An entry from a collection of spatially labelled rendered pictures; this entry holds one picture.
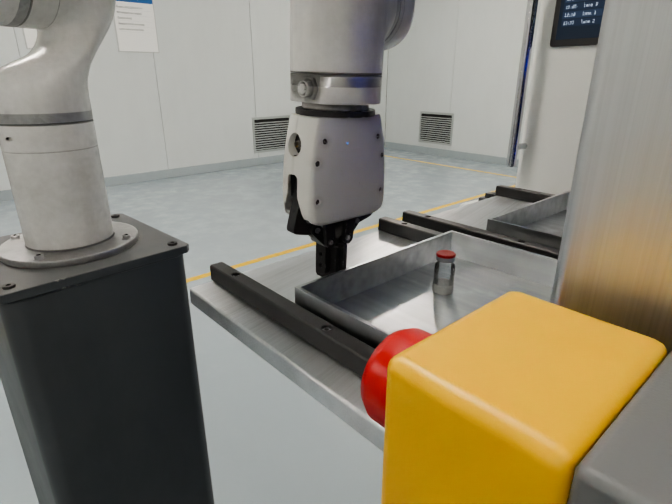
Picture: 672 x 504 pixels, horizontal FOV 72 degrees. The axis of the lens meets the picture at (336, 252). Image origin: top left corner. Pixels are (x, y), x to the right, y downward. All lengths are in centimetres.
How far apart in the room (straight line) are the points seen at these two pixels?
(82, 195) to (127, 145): 483
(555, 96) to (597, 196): 114
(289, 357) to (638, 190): 30
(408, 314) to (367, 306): 4
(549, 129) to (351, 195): 94
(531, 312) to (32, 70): 68
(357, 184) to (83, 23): 47
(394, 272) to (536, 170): 86
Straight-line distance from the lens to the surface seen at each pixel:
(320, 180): 42
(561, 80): 132
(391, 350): 17
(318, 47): 42
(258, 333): 45
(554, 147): 132
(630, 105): 18
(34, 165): 74
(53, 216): 75
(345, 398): 36
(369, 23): 42
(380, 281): 53
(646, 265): 19
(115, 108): 552
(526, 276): 59
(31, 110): 73
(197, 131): 586
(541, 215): 84
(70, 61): 75
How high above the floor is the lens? 111
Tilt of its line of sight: 21 degrees down
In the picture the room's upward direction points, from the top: straight up
